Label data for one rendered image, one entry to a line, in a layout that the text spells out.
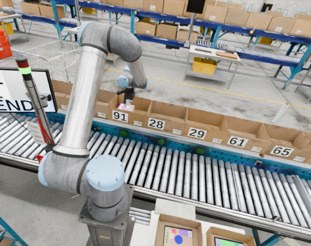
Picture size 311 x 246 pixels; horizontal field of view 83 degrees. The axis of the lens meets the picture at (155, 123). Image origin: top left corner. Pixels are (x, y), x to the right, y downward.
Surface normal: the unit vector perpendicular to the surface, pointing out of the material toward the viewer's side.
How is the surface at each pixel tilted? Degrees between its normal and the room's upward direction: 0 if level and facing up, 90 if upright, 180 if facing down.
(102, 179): 5
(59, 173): 47
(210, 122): 89
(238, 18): 90
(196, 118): 89
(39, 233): 0
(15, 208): 0
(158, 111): 89
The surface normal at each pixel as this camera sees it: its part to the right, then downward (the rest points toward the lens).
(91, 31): -0.04, -0.06
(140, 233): 0.11, -0.77
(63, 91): -0.19, 0.58
